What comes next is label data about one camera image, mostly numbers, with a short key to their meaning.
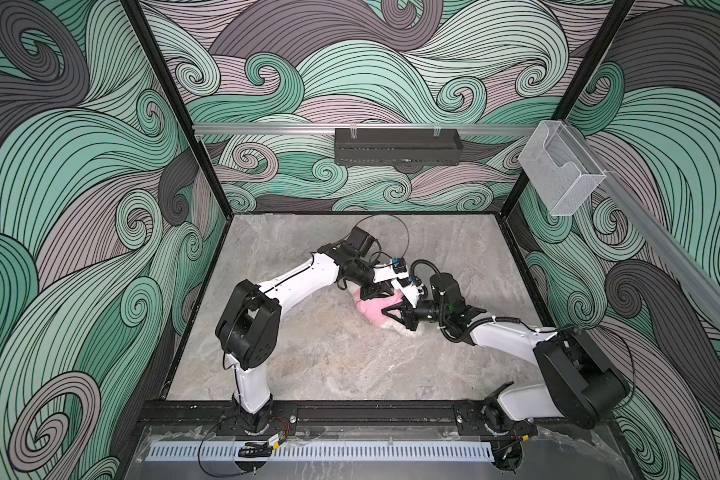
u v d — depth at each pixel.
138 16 0.71
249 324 0.47
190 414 0.74
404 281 0.73
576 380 0.42
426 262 0.66
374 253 0.74
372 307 0.80
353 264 0.70
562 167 0.78
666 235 0.60
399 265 0.71
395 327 0.79
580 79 0.82
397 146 0.98
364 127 0.92
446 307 0.67
